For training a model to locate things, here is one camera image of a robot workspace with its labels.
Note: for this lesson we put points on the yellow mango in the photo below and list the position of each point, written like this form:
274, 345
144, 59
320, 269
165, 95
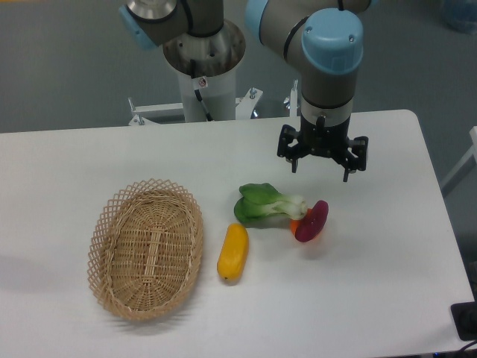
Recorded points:
233, 255

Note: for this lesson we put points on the orange carrot piece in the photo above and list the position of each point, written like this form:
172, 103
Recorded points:
294, 224

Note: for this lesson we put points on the green bok choy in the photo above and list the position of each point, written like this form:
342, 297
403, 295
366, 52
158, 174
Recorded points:
260, 201

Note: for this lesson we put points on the purple red mango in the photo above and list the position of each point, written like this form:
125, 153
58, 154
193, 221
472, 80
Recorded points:
312, 223

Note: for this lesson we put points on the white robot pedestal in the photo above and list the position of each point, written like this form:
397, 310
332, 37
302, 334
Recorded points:
206, 71

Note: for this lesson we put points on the white frame at right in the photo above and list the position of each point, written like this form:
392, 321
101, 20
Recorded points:
461, 169

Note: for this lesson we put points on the blue object top right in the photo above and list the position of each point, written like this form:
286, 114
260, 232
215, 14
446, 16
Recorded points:
460, 15

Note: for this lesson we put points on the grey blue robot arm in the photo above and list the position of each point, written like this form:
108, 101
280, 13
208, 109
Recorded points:
322, 40

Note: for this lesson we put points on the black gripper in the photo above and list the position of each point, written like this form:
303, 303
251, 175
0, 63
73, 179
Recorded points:
322, 141

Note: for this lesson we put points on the black device at table edge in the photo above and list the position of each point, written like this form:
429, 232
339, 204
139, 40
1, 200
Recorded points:
464, 317

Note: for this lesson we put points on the woven wicker basket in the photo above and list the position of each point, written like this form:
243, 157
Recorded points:
146, 249

